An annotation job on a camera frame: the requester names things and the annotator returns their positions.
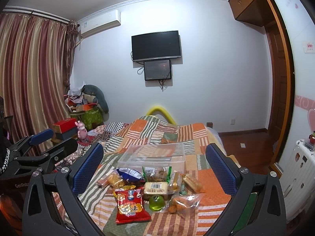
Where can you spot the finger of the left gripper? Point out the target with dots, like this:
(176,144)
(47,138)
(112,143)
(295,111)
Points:
(57,153)
(35,140)

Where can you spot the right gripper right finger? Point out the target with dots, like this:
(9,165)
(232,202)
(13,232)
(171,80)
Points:
(257,203)

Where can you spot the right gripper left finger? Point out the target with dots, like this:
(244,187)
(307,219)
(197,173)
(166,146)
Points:
(40,213)

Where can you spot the small puffed biscuit bag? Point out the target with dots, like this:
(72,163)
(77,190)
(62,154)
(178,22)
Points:
(115,180)

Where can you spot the orange bread stick pack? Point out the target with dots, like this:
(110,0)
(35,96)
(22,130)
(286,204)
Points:
(193,183)

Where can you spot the clear bag of buns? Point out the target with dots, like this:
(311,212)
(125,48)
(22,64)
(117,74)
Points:
(184,205)

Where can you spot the blue white snack bag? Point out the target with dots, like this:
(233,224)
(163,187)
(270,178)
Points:
(130,175)

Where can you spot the gold-striped clear biscuit pack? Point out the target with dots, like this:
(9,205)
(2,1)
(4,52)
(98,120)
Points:
(175,183)

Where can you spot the red chip bag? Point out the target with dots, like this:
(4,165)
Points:
(130,206)

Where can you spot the green-edged clear cookie bag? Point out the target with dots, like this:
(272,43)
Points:
(157,174)

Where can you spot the beige barcode cracker pack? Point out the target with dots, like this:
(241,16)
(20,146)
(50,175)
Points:
(155,188)

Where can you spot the red gift box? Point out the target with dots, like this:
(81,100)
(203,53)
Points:
(64,125)

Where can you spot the dark blue box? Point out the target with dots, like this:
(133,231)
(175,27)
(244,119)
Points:
(63,136)

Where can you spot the pink plush toy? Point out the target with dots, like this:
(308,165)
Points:
(81,130)

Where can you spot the orange flat box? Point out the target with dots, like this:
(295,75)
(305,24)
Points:
(85,107)

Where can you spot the white radiator with stickers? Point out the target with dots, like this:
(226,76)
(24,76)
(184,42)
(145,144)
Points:
(297,180)

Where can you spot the checkered patterned quilt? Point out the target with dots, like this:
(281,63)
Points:
(102,134)

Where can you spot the pink wrapped sausage snack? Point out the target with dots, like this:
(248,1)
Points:
(103,183)

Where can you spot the patchwork striped bed blanket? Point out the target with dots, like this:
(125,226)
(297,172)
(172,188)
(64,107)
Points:
(101,204)

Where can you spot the grey green pillow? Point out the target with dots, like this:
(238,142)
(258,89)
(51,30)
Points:
(93,94)

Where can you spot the green sachet packet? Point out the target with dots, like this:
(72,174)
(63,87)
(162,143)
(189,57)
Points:
(183,191)

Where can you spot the clear plastic storage bin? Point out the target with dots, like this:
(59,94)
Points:
(154,156)

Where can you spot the striped red gold curtain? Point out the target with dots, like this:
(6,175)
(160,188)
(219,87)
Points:
(37,56)

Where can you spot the brown wooden door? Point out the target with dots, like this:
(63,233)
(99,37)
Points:
(282,87)

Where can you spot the white air conditioner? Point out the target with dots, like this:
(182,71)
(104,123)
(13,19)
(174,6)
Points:
(97,24)

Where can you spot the wooden overhead cabinet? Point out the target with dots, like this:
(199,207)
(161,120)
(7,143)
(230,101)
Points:
(260,13)

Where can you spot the small black wall monitor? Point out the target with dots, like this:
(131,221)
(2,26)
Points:
(157,70)

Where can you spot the black wall television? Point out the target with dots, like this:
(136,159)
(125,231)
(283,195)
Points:
(156,45)

